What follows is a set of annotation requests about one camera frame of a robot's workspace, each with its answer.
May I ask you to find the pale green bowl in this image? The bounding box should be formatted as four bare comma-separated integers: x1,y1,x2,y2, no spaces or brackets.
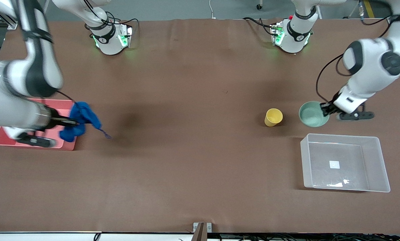
298,101,330,128

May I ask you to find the blue cloth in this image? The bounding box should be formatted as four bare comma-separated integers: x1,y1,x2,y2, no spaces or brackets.
59,101,113,143

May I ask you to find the yellow plastic cup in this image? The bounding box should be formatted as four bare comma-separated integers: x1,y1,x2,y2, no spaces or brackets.
264,108,283,127

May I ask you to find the clear plastic box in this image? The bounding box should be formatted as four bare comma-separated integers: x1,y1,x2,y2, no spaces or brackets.
300,133,391,193

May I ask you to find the pink plastic bin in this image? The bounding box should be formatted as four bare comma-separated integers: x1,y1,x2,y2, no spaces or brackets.
0,98,77,151

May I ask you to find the brown table cover sheet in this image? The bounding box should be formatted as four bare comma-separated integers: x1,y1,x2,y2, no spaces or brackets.
0,18,400,234

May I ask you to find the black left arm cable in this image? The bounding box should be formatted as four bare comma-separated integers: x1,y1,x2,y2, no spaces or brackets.
316,0,398,104

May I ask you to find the aluminium frame profile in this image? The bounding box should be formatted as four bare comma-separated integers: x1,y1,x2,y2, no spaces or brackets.
0,0,19,29

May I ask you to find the black left base cable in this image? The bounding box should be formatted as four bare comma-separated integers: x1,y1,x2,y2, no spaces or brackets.
243,17,277,35

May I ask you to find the black base cable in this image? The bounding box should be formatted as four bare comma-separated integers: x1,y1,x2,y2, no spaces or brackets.
243,17,277,35
83,0,139,34

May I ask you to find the white table edge rail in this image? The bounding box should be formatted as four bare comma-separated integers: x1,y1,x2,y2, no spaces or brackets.
0,231,400,241

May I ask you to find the black right base cable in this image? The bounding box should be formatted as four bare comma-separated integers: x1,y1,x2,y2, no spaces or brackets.
83,0,139,34

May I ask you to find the metal table edge bracket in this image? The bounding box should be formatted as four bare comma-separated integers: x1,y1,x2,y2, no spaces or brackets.
193,222,212,241

